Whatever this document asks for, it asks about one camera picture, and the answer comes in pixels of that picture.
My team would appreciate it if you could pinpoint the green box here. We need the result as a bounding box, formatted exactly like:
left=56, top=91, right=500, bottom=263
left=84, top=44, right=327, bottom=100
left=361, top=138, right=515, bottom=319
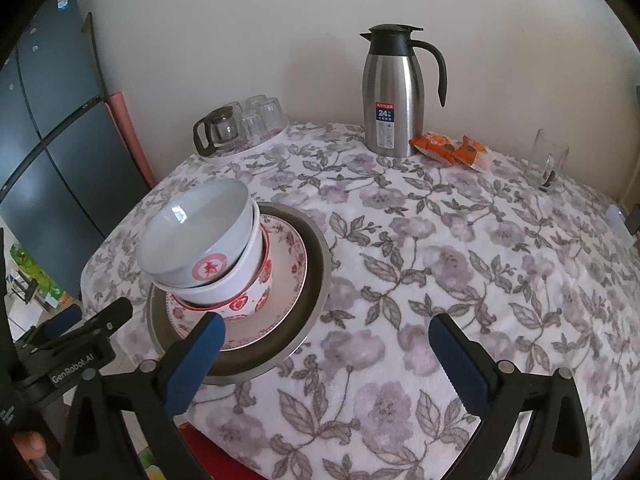
left=10, top=242, right=68, bottom=306

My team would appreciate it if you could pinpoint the white bowl with red emblem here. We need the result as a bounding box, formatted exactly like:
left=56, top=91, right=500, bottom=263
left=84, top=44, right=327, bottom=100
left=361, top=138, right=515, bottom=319
left=136, top=179, right=257, bottom=288

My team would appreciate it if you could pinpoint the pink rolled mat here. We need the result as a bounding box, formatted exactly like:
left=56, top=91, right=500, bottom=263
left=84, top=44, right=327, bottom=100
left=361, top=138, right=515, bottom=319
left=110, top=91, right=156, bottom=188

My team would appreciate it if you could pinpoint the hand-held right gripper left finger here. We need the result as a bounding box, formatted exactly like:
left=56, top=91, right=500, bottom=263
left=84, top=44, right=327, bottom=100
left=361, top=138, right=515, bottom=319
left=59, top=311, right=226, bottom=480

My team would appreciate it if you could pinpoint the small white box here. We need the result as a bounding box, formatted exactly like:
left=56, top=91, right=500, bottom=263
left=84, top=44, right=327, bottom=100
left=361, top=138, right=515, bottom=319
left=606, top=205, right=632, bottom=241

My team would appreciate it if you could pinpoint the floral tablecloth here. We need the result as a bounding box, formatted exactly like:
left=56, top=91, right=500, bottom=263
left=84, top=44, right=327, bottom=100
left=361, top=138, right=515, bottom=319
left=80, top=121, right=640, bottom=480

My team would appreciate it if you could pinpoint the orange snack packet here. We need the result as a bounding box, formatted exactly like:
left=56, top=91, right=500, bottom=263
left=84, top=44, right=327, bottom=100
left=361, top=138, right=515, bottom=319
left=409, top=131, right=458, bottom=163
left=455, top=135, right=493, bottom=173

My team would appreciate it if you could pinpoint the red patterned bowl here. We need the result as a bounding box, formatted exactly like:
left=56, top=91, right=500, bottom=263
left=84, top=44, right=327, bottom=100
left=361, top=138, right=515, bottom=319
left=177, top=237, right=273, bottom=322

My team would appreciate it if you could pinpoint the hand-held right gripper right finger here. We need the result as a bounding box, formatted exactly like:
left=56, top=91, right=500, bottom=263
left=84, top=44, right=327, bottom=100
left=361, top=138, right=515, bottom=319
left=428, top=313, right=593, bottom=480

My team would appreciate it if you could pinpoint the pink floral plate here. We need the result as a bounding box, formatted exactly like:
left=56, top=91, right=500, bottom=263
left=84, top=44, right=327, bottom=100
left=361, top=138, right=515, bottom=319
left=166, top=213, right=308, bottom=351

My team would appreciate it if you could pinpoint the dark refrigerator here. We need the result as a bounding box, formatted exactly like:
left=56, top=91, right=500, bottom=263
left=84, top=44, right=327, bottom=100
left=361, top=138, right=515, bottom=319
left=0, top=0, right=151, bottom=256

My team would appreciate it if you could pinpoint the stainless steel thermos jug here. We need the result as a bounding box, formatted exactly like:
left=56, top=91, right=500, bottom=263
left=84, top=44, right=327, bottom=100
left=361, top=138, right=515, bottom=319
left=359, top=24, right=447, bottom=157

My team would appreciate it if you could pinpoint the person's left hand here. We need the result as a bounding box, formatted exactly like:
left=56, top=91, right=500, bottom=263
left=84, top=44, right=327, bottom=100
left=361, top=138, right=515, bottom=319
left=11, top=429, right=48, bottom=461

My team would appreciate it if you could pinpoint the red stool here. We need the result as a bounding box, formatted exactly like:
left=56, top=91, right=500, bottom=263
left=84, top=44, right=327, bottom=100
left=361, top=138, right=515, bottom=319
left=177, top=422, right=236, bottom=480

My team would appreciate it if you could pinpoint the glass teapot with black handle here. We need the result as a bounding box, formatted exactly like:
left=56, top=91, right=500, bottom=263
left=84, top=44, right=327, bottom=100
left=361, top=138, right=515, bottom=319
left=193, top=107, right=241, bottom=157

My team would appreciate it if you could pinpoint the white square bowl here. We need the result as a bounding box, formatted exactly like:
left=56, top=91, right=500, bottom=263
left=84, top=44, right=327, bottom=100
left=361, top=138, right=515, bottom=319
left=155, top=202, right=263, bottom=308

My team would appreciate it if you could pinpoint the clear glass mug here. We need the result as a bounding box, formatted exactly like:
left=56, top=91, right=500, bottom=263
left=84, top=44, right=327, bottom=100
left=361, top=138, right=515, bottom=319
left=524, top=128, right=570, bottom=192

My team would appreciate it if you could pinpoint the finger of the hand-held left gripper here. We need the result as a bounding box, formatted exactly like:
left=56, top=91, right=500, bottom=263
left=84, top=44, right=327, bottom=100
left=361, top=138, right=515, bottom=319
left=31, top=304, right=82, bottom=344
left=85, top=297, right=134, bottom=334

